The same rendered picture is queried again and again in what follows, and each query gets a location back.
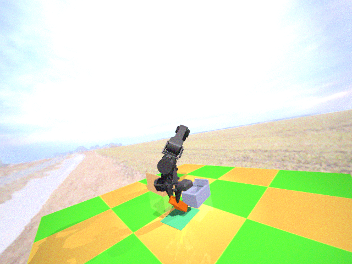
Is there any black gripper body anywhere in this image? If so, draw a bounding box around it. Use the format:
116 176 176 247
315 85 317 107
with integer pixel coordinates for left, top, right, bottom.
169 167 193 191

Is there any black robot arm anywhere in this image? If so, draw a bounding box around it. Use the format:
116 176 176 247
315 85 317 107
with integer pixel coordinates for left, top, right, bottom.
154 125 190 192

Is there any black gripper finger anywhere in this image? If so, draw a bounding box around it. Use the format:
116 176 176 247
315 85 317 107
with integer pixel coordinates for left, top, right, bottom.
172 189 182 203
166 185 174 198

